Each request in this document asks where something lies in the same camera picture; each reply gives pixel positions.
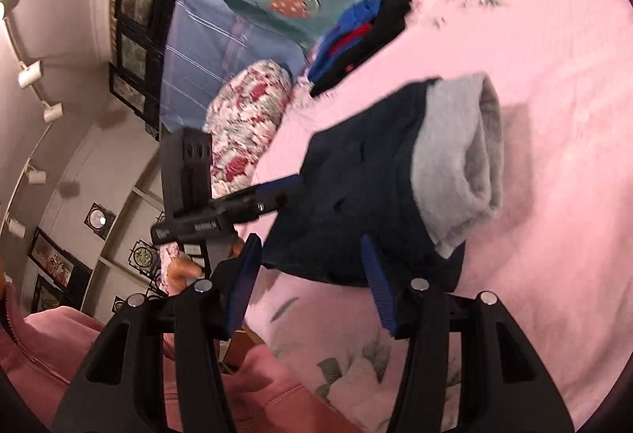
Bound blue striped pillow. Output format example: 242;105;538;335
158;0;305;133

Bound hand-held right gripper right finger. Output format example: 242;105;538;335
360;234;577;433

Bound pink floral bed sheet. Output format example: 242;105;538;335
232;0;633;433

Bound dark navy pants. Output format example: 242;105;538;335
260;72;505;288

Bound folded blue garment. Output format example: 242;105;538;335
307;0;385;83

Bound person's left hand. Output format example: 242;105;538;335
167;238;246;296

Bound person's right forearm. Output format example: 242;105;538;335
218;343;366;433

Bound folded red garment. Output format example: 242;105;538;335
329;23;373;56

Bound wooden bed frame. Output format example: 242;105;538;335
220;327;266;375

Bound person's pink hoodie torso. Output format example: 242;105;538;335
0;275;180;433

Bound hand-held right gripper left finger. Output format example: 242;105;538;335
49;233;263;433

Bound red floral pillow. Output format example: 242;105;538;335
205;60;294;204

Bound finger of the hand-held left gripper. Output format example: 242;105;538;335
210;174;304;212
225;193;289;223

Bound square wall ornament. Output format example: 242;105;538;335
84;203;118;239
129;240;162;274

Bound folded black garment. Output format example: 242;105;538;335
309;0;414;98

